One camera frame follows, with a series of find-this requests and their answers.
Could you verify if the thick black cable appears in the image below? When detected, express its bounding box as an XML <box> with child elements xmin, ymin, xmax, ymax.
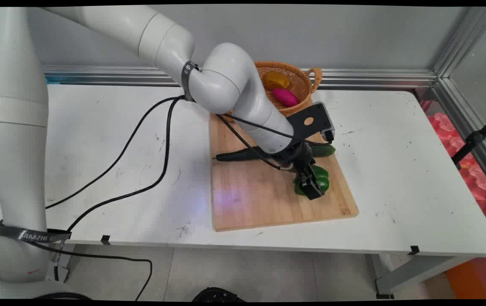
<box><xmin>66</xmin><ymin>97</ymin><xmax>284</xmax><ymax>233</ymax></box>

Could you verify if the black round object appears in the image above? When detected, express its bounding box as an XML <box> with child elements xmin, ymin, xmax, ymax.
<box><xmin>192</xmin><ymin>287</ymin><xmax>246</xmax><ymax>302</ymax></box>

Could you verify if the slanted aluminium frame post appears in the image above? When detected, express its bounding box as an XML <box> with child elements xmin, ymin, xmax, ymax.
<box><xmin>432</xmin><ymin>6</ymin><xmax>486</xmax><ymax>79</ymax></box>

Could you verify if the woven wicker basket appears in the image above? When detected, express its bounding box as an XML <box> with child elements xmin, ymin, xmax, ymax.
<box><xmin>226</xmin><ymin>61</ymin><xmax>323</xmax><ymax>123</ymax></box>

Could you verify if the yellow orange potato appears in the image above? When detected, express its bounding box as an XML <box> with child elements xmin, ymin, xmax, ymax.
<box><xmin>263</xmin><ymin>71</ymin><xmax>291</xmax><ymax>91</ymax></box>

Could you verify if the thin black cable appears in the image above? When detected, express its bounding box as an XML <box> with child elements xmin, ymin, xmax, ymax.
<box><xmin>45</xmin><ymin>96</ymin><xmax>333</xmax><ymax>210</ymax></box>

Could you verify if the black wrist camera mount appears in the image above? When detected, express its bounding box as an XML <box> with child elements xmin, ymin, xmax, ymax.
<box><xmin>286</xmin><ymin>102</ymin><xmax>336</xmax><ymax>143</ymax></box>

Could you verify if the wooden cutting board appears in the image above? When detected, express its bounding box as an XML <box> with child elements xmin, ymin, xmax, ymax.
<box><xmin>208</xmin><ymin>97</ymin><xmax>359</xmax><ymax>232</ymax></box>

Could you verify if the horizontal aluminium frame rail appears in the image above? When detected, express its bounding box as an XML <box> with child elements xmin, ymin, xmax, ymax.
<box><xmin>42</xmin><ymin>65</ymin><xmax>439</xmax><ymax>90</ymax></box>

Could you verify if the black printed velcro strap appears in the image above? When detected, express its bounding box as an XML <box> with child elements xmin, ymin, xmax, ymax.
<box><xmin>0</xmin><ymin>221</ymin><xmax>73</xmax><ymax>244</ymax></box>

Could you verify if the grey table leg frame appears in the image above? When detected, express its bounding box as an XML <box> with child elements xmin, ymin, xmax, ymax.
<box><xmin>370</xmin><ymin>254</ymin><xmax>478</xmax><ymax>299</ymax></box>

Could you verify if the long dark green cucumber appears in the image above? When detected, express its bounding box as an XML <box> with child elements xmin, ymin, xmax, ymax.
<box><xmin>213</xmin><ymin>144</ymin><xmax>336</xmax><ymax>163</ymax></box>

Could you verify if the aluminium side frame rail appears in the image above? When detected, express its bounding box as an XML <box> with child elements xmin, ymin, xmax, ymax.
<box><xmin>432</xmin><ymin>78</ymin><xmax>486</xmax><ymax>197</ymax></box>

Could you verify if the purple sweet potato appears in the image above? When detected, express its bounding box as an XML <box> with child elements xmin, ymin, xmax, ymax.
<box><xmin>272</xmin><ymin>88</ymin><xmax>299</xmax><ymax>107</ymax></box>

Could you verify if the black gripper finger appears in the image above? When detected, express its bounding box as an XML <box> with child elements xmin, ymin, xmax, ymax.
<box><xmin>305</xmin><ymin>165</ymin><xmax>325</xmax><ymax>196</ymax></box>
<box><xmin>296</xmin><ymin>170</ymin><xmax>322</xmax><ymax>201</ymax></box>

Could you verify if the green bell pepper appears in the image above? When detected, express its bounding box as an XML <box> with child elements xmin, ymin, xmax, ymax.
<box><xmin>293</xmin><ymin>165</ymin><xmax>331</xmax><ymax>197</ymax></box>

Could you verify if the black tripod stand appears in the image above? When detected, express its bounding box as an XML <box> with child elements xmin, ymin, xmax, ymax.
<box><xmin>451</xmin><ymin>110</ymin><xmax>486</xmax><ymax>169</ymax></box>

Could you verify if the pink foam packing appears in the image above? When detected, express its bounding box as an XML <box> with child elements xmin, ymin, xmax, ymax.
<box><xmin>421</xmin><ymin>100</ymin><xmax>486</xmax><ymax>239</ymax></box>

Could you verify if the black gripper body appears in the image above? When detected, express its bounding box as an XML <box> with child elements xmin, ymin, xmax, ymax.
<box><xmin>274</xmin><ymin>143</ymin><xmax>315</xmax><ymax>173</ymax></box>

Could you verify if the grey table leg bracket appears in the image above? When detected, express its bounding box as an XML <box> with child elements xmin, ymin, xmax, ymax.
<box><xmin>47</xmin><ymin>244</ymin><xmax>76</xmax><ymax>283</ymax></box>

